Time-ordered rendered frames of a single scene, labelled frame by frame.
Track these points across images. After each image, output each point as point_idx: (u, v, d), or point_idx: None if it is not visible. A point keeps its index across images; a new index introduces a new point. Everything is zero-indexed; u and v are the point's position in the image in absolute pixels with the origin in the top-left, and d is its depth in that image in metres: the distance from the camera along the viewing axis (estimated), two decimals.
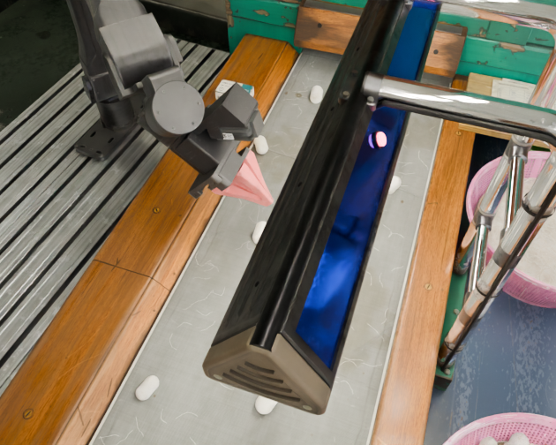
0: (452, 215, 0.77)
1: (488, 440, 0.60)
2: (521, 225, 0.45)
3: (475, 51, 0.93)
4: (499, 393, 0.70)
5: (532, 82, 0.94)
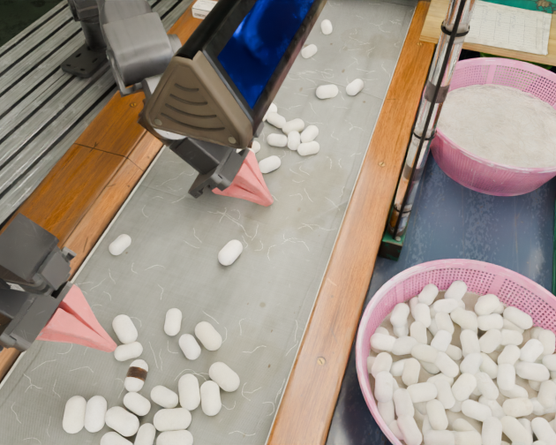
0: (408, 109, 0.82)
1: (430, 285, 0.65)
2: (441, 49, 0.50)
3: None
4: None
5: (492, 2, 1.00)
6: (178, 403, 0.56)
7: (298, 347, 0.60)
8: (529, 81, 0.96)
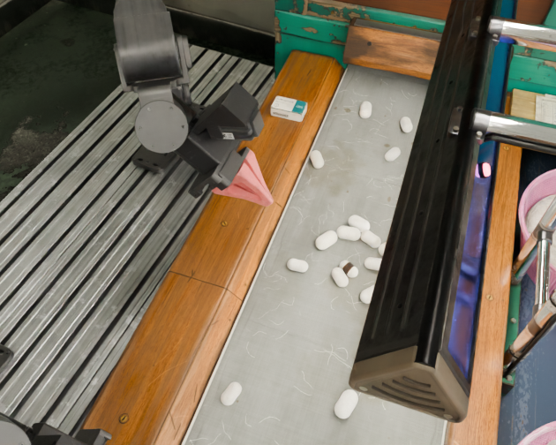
0: (506, 229, 0.81)
1: (555, 442, 0.63)
2: None
3: (519, 69, 0.97)
4: None
5: None
6: None
7: None
8: None
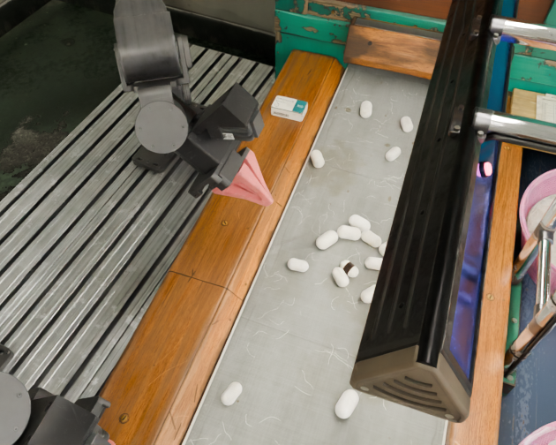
0: (507, 228, 0.80)
1: None
2: None
3: (520, 68, 0.97)
4: None
5: None
6: None
7: None
8: None
